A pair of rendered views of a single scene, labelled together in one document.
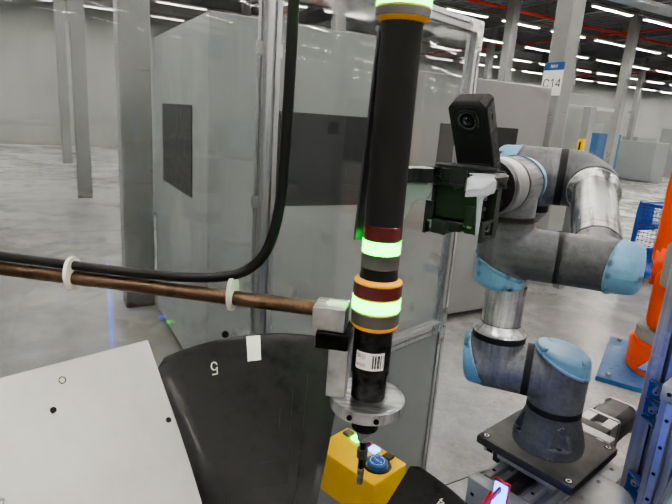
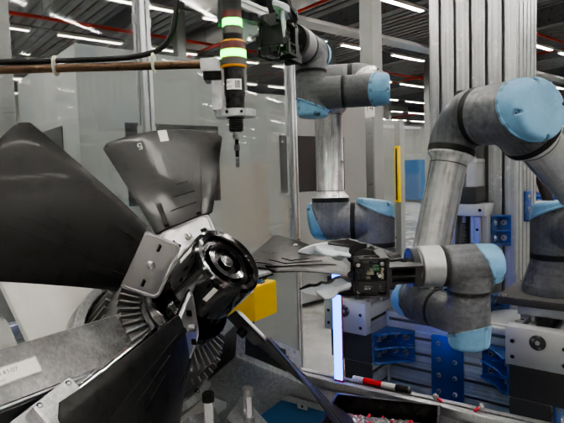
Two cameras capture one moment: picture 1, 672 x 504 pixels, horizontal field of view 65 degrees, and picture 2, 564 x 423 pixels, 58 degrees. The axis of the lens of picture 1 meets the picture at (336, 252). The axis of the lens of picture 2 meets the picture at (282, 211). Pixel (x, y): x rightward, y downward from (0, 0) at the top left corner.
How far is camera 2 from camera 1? 0.56 m
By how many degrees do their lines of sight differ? 14
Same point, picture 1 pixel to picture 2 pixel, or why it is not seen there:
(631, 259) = (381, 78)
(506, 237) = (310, 80)
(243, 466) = (166, 188)
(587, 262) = (357, 84)
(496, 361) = (330, 214)
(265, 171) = (146, 106)
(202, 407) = (135, 165)
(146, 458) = not seen: hidden behind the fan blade
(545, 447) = not seen: hidden behind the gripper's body
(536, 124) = (357, 133)
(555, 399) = (373, 232)
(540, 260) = (332, 89)
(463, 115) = not seen: outside the picture
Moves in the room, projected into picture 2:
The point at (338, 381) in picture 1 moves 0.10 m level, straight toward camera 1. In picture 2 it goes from (218, 99) to (219, 89)
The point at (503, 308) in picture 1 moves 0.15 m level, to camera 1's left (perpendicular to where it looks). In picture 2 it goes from (329, 176) to (280, 178)
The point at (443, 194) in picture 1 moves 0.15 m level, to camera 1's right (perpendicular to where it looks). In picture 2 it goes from (265, 32) to (337, 33)
